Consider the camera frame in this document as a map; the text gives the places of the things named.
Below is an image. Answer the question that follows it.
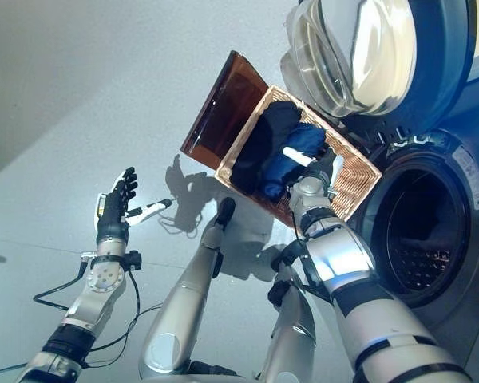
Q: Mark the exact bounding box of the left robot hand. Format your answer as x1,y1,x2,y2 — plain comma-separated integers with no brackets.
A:
94,166,172,243

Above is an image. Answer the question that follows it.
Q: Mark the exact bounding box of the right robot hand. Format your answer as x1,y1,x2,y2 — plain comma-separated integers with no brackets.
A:
282,145,345,192

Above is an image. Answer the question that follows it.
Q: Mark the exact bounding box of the blue garment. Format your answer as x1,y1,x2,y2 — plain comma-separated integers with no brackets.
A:
261,122,327,200

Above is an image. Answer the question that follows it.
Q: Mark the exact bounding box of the black garment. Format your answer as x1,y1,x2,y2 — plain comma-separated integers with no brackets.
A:
231,101,303,192
398,215,454,251

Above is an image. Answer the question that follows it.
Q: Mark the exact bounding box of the grey front-load washing machine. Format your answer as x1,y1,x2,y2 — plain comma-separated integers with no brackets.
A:
342,51,479,383

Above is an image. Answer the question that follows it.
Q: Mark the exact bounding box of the rectangular wicker basket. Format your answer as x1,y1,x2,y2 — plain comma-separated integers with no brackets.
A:
214,84,383,227

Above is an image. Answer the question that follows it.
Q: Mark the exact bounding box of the left silver robot leg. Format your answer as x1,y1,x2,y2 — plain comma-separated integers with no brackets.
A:
137,197,237,380

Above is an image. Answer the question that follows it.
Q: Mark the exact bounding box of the silver robot leg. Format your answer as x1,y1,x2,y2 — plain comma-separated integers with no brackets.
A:
137,197,237,380
259,245,319,383

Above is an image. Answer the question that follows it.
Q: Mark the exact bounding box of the round glass washer door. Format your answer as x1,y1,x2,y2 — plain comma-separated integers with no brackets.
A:
279,0,478,135

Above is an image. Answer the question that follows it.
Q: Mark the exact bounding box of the right silver robot leg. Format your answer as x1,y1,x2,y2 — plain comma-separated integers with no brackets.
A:
259,245,319,383

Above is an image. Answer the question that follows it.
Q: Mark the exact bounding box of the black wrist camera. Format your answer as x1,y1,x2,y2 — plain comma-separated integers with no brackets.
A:
123,250,143,270

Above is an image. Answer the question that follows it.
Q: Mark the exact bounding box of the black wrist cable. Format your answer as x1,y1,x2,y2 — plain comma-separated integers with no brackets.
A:
34,259,163,368

